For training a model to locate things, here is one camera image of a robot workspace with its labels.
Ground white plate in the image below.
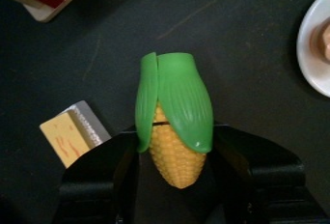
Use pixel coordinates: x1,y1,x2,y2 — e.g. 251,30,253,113
295,0,330,98

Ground toy butter stick in wrapper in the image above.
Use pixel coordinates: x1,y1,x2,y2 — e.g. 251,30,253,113
38,99,113,170

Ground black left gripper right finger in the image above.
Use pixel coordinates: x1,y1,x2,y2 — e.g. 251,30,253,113
211,123,330,224

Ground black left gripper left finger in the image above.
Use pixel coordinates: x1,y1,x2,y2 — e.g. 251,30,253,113
50,125,140,224

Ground toy corn with green husk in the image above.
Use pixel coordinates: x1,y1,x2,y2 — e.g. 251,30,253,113
133,51,215,190

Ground brown toy food on plate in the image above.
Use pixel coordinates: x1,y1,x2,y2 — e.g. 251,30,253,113
310,19,330,63

